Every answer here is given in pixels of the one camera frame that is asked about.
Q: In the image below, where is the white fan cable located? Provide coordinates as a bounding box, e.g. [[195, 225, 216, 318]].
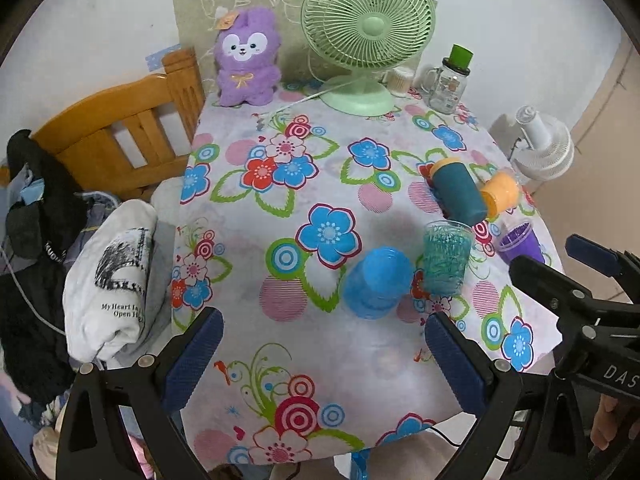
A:
[[254, 49, 352, 116]]

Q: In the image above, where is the dark teal cup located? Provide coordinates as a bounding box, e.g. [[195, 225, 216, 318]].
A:
[[428, 157, 488, 228]]

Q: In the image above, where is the beige jacket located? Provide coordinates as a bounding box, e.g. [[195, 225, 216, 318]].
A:
[[32, 426, 60, 480]]

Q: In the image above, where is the orange plastic cup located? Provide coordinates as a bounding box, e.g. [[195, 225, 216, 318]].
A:
[[480, 171, 520, 218]]

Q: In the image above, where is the purple plush toy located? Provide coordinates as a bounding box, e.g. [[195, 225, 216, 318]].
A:
[[214, 6, 281, 107]]

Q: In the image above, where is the teal speckled clear cup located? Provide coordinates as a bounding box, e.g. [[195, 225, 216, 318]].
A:
[[423, 219, 475, 296]]

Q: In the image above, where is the cotton swab container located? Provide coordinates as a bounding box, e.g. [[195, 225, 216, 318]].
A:
[[384, 66, 416, 96]]

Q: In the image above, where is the person's right hand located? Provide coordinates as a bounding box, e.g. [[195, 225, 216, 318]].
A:
[[590, 394, 631, 451]]

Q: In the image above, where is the glass mason jar mug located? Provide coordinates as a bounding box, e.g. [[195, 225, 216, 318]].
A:
[[421, 44, 473, 115]]

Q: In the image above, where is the floral tablecloth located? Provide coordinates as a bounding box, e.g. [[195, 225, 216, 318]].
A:
[[171, 84, 560, 469]]

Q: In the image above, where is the green desk fan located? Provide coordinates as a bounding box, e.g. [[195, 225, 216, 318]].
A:
[[300, 0, 435, 117]]

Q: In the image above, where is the beige cartoon poster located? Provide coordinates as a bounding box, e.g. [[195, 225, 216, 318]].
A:
[[171, 0, 440, 86]]

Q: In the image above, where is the black clothing pile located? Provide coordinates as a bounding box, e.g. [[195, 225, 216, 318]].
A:
[[1, 129, 88, 404]]

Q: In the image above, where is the white small fan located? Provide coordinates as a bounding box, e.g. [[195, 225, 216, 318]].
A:
[[511, 105, 575, 182]]

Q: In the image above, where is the purple plastic cup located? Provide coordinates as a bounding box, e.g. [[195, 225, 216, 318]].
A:
[[497, 221, 544, 264]]

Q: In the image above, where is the blue plastic cup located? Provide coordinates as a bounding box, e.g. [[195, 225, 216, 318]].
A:
[[342, 246, 413, 320]]

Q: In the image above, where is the wooden chair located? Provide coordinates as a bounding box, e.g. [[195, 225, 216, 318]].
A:
[[32, 47, 205, 200]]

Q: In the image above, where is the white printed t-shirt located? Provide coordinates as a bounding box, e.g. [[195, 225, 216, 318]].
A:
[[63, 200, 175, 367]]

